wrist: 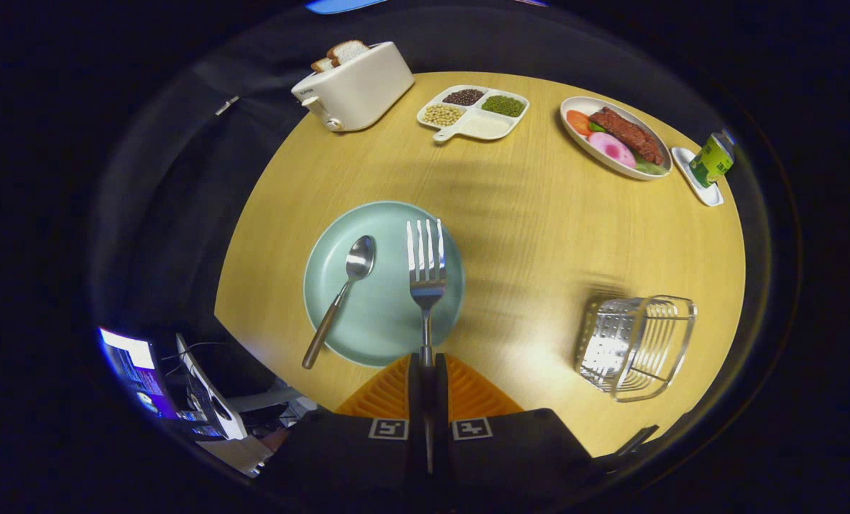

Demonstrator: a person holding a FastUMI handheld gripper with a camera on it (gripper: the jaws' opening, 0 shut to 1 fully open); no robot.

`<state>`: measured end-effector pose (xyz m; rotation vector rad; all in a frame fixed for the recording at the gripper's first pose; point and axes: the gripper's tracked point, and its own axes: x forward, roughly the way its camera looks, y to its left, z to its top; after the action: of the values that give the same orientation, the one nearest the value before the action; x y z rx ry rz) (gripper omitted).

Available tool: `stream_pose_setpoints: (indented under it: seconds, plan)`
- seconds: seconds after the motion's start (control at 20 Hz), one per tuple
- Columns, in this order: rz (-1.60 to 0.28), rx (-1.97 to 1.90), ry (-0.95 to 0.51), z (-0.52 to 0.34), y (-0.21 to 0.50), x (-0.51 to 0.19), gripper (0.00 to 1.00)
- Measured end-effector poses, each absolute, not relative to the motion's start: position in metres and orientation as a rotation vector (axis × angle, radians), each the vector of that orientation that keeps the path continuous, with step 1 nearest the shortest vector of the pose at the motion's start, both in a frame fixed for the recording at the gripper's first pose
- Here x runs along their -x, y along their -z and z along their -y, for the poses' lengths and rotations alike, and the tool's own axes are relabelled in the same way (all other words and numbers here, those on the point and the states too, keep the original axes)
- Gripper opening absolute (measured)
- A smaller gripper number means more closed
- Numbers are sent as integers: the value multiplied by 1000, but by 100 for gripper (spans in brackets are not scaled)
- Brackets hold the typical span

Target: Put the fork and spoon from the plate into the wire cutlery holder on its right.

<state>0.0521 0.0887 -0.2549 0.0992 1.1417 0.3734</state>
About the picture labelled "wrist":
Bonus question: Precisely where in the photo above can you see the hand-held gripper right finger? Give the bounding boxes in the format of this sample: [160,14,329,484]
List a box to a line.
[434,353,606,495]

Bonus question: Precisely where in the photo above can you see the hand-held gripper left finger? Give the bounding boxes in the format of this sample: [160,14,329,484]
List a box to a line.
[264,353,429,495]

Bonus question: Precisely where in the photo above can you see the metal fork dark handle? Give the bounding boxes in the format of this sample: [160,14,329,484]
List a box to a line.
[406,218,449,475]

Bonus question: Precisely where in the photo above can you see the metal spoon dark handle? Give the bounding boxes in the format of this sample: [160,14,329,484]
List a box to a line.
[301,235,376,370]

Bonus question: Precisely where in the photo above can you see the pale green plate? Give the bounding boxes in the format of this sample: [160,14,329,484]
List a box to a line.
[303,201,466,368]

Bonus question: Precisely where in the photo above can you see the grey metal leg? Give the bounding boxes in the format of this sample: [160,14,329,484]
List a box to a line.
[225,385,304,416]

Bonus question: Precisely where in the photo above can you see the black flat bar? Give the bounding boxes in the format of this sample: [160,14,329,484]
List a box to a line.
[614,425,660,458]

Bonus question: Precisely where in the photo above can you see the white angled device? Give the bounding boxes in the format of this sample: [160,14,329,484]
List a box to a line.
[175,332,249,441]

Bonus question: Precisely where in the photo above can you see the white rice pile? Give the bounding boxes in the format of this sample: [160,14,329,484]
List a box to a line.
[459,114,513,138]

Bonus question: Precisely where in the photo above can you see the yellow soybeans pile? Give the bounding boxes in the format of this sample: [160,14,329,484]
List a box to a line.
[423,104,464,127]

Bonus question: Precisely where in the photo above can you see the white food plate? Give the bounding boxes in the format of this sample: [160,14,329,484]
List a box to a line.
[560,96,674,181]

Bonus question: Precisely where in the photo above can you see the white divided dish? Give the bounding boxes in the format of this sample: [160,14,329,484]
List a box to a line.
[416,85,530,143]

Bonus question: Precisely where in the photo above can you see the green beans pile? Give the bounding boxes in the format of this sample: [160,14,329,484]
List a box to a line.
[481,95,526,118]

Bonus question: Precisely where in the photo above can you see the pink round food slice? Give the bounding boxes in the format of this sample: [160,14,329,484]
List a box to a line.
[586,131,637,169]

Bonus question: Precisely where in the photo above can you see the white toaster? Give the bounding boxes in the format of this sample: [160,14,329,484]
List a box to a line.
[291,41,416,133]

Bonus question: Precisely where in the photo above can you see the red-brown meat slices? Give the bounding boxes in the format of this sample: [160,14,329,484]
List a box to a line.
[588,107,665,165]

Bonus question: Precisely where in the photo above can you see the white square coaster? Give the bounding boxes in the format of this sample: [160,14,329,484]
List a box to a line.
[671,146,724,208]

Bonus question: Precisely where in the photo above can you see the white bread slice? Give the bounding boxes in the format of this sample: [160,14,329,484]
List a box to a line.
[326,39,370,66]

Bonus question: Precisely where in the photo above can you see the green bottle white cap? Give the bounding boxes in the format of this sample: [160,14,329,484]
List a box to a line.
[688,131,736,188]

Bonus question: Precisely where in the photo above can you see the metal wire cutlery basket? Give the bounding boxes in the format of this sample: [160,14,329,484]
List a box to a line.
[574,294,698,403]

